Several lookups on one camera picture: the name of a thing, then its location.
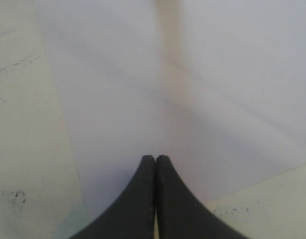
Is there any white paper sheet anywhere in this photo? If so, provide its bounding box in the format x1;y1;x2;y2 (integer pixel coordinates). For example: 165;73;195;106
34;0;306;217

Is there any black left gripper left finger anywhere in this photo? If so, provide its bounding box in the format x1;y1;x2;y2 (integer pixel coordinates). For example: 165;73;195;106
73;155;155;239

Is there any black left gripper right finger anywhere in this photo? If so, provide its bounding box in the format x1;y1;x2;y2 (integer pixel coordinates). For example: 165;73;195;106
155;155;246;239

